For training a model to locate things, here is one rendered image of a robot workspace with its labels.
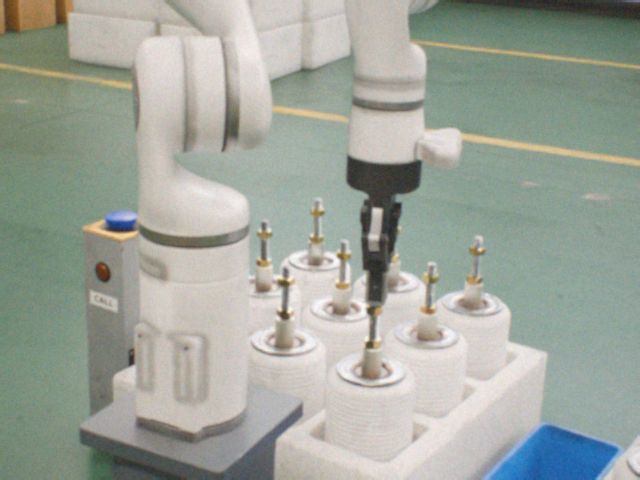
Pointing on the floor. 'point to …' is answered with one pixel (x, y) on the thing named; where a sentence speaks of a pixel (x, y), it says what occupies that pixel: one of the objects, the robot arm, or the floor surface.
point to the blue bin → (557, 456)
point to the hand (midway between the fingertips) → (376, 285)
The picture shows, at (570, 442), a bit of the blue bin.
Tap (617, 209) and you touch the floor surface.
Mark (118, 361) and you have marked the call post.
